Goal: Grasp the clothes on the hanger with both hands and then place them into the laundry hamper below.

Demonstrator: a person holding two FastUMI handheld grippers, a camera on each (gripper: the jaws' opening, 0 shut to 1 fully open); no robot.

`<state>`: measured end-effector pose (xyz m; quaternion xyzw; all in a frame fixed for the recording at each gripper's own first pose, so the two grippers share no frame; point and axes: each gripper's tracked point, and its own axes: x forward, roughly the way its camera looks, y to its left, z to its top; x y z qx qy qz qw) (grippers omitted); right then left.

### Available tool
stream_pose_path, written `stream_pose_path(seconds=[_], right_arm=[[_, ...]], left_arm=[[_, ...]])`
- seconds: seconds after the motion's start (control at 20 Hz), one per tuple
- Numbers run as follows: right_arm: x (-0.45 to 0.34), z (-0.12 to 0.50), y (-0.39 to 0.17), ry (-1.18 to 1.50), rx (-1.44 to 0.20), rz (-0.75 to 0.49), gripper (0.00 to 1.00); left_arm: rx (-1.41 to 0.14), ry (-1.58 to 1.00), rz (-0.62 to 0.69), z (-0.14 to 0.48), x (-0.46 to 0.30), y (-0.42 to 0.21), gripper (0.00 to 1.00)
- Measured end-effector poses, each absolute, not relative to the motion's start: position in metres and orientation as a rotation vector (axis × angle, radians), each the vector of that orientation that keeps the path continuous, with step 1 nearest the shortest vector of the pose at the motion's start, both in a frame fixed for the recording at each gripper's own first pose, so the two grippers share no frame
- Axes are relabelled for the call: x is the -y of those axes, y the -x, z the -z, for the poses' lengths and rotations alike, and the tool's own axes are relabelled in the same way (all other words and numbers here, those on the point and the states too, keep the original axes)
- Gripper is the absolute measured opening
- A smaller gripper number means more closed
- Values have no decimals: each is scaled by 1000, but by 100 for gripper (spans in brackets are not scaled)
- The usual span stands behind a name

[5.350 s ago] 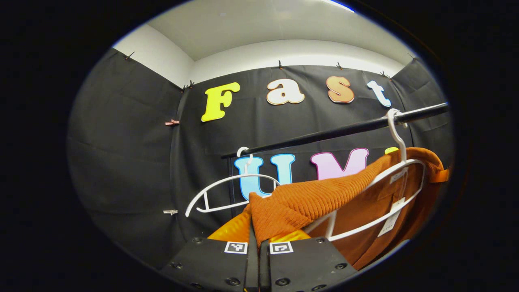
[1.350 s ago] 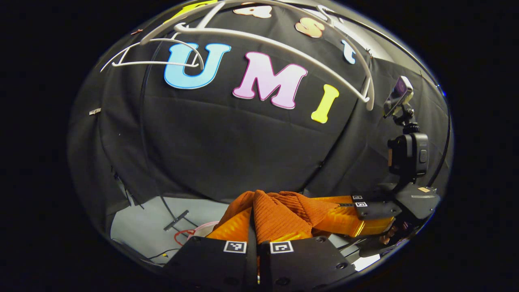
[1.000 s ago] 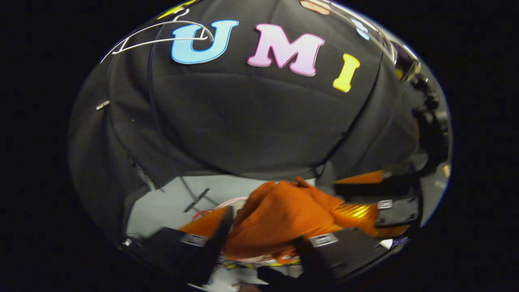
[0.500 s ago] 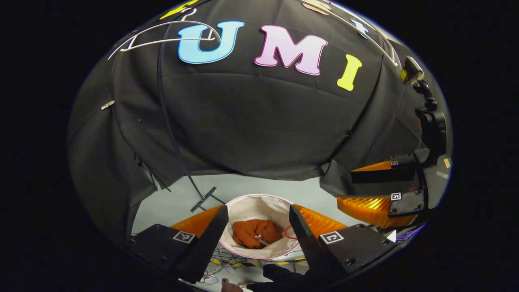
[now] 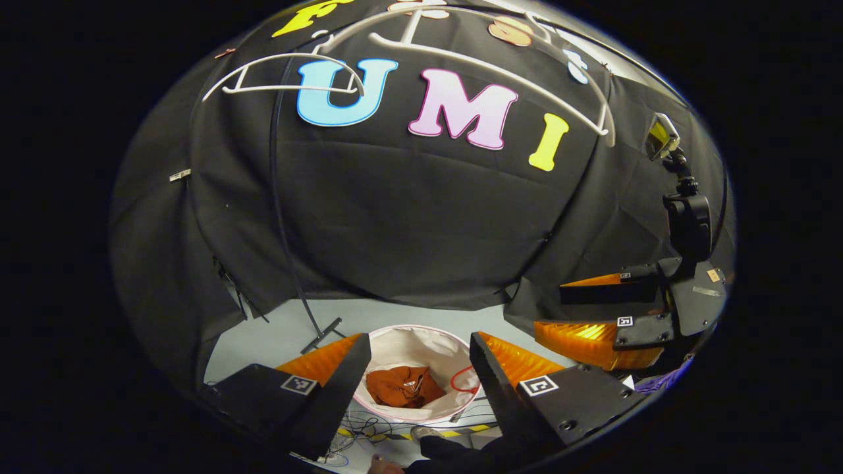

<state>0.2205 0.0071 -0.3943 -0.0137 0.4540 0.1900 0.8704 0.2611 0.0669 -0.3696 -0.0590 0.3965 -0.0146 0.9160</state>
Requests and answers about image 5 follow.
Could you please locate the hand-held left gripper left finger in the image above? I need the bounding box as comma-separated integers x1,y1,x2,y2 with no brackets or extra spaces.
200,332,373,461

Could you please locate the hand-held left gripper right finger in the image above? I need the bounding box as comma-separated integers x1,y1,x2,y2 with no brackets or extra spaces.
469,330,651,456

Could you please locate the rust orange knit garment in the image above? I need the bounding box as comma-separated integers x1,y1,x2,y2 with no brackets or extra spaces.
366,365,447,409

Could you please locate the white laundry hamper pink rim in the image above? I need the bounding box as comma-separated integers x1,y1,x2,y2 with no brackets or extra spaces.
352,325,485,423

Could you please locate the white plastic clothes hanger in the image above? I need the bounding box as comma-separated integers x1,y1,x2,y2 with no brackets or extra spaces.
316,3,618,149

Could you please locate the black metal clothes rack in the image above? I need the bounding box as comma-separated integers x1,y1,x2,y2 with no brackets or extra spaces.
269,56,344,355

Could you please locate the small white plastic hanger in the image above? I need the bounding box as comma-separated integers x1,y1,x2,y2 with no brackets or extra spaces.
201,53,367,104

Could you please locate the yellow black floor tape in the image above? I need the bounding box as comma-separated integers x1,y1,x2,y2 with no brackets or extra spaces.
336,423,493,443

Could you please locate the black backdrop cloth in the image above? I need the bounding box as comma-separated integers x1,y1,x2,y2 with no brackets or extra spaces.
109,0,735,396

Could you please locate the tangle of thin cables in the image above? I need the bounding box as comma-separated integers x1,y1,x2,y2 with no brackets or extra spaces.
326,407,496,469

